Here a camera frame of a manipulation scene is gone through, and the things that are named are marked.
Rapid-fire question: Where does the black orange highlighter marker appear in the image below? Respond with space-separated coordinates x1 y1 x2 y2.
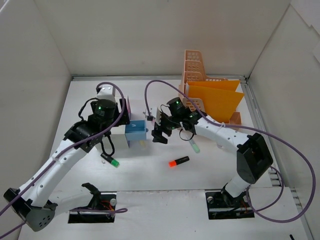
168 156 190 168

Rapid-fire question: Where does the blue drawer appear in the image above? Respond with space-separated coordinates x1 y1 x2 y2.
124 120 149 147

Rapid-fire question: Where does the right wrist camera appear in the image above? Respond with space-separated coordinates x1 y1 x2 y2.
145 107 162 125

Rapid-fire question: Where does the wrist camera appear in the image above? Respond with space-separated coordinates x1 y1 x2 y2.
96 84 116 103
145 107 162 125

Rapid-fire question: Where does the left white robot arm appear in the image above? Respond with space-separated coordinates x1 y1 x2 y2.
3 97 130 232

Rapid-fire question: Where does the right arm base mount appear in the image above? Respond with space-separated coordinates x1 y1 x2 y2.
205 191 255 220

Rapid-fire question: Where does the pink desk organizer rack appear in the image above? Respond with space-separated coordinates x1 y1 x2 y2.
179 50 242 125

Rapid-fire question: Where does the orange folder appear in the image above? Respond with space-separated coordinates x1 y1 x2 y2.
185 80 244 123

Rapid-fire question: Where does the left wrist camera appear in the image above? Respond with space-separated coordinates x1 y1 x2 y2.
96 84 116 103

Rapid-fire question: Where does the black green highlighter marker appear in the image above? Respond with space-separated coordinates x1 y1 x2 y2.
100 153 120 168

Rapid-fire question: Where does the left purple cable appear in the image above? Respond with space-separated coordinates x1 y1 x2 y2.
0 81 128 237

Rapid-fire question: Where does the white mini drawer cabinet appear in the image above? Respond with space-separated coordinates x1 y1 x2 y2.
110 95 130 150

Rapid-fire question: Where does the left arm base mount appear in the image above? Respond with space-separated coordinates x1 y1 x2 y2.
67 192 117 224

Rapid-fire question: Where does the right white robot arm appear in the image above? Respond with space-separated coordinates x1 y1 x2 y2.
146 97 273 206

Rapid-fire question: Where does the pale green highlighter pen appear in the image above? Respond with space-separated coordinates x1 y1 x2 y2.
189 140 200 154

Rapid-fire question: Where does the yellow highlighter pen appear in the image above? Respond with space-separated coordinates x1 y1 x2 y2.
139 140 146 148

